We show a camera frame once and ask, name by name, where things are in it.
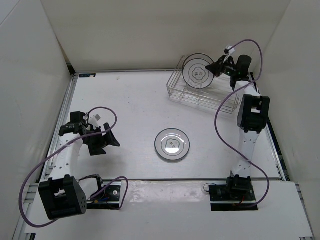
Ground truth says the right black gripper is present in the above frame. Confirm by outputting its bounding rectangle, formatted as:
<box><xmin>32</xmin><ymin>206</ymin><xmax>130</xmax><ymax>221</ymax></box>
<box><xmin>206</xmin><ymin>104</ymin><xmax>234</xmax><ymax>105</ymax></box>
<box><xmin>205</xmin><ymin>55</ymin><xmax>237</xmax><ymax>78</ymax></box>

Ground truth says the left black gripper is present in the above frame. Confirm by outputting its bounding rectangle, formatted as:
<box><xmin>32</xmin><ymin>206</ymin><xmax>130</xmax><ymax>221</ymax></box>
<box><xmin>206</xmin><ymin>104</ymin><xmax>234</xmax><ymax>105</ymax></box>
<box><xmin>83</xmin><ymin>122</ymin><xmax>120</xmax><ymax>156</ymax></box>

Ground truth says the white green-rimmed plate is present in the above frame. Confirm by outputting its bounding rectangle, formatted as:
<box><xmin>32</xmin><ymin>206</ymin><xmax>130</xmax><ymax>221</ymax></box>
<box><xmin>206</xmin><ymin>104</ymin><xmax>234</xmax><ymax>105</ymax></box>
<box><xmin>154</xmin><ymin>128</ymin><xmax>191</xmax><ymax>162</ymax></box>
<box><xmin>182</xmin><ymin>58</ymin><xmax>214</xmax><ymax>89</ymax></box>

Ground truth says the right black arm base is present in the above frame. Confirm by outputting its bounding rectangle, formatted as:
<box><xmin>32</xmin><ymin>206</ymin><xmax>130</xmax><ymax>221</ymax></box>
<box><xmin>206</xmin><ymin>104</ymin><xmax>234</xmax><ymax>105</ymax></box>
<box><xmin>203</xmin><ymin>175</ymin><xmax>258</xmax><ymax>212</ymax></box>

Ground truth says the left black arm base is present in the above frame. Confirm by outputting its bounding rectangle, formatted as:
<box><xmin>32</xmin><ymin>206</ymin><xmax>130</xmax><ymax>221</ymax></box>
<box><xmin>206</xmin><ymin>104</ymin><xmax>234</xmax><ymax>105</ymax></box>
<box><xmin>78</xmin><ymin>174</ymin><xmax>129</xmax><ymax>210</ymax></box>

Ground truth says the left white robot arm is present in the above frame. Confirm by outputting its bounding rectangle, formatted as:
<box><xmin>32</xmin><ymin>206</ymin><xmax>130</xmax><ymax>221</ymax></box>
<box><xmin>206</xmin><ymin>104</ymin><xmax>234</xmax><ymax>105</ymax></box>
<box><xmin>38</xmin><ymin>111</ymin><xmax>120</xmax><ymax>221</ymax></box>

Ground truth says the orange sunburst pattern plate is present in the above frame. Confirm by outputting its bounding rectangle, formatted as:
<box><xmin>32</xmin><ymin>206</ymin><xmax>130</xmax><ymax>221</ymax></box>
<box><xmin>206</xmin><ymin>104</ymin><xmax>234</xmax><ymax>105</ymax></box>
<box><xmin>182</xmin><ymin>53</ymin><xmax>214</xmax><ymax>67</ymax></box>

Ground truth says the blue table label sticker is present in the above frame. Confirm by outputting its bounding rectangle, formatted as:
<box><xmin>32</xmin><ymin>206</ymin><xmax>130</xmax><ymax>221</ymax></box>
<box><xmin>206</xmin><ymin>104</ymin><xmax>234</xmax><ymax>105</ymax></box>
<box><xmin>78</xmin><ymin>73</ymin><xmax>96</xmax><ymax>78</ymax></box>

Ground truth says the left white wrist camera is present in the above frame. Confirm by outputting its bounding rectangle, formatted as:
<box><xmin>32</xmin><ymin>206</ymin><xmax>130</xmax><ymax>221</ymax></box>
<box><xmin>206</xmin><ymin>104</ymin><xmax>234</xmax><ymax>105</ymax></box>
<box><xmin>85</xmin><ymin>113</ymin><xmax>101</xmax><ymax>131</ymax></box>

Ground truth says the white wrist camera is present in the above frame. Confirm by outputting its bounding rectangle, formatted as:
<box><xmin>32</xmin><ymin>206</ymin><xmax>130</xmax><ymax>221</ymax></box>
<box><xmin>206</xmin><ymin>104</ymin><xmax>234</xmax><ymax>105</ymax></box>
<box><xmin>85</xmin><ymin>113</ymin><xmax>101</xmax><ymax>131</ymax></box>
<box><xmin>223</xmin><ymin>45</ymin><xmax>235</xmax><ymax>62</ymax></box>

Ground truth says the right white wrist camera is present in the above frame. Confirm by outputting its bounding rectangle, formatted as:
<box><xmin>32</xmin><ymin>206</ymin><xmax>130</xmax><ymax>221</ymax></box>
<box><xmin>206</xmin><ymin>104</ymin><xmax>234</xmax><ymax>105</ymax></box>
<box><xmin>223</xmin><ymin>45</ymin><xmax>235</xmax><ymax>62</ymax></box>

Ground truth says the metal wire dish rack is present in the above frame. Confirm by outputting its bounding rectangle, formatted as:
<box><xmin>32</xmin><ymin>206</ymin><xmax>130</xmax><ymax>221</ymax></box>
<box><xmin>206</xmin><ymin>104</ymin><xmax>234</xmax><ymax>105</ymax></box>
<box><xmin>166</xmin><ymin>55</ymin><xmax>233</xmax><ymax>110</ymax></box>

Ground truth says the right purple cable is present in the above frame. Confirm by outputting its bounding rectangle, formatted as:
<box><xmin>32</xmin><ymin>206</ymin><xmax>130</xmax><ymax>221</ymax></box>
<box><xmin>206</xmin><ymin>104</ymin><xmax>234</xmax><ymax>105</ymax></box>
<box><xmin>214</xmin><ymin>39</ymin><xmax>271</xmax><ymax>208</ymax></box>

